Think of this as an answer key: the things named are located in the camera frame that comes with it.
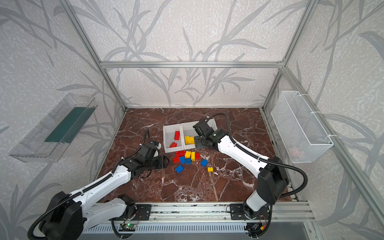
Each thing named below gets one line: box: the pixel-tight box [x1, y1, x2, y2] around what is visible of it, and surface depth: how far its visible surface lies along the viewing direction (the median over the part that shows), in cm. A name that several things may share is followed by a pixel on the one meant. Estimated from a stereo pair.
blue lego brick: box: [200, 159, 209, 167], surface depth 93 cm
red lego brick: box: [174, 150, 186, 157], surface depth 96 cm
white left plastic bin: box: [163, 123, 184, 154], surface depth 101 cm
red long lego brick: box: [174, 131, 181, 141], surface depth 104 cm
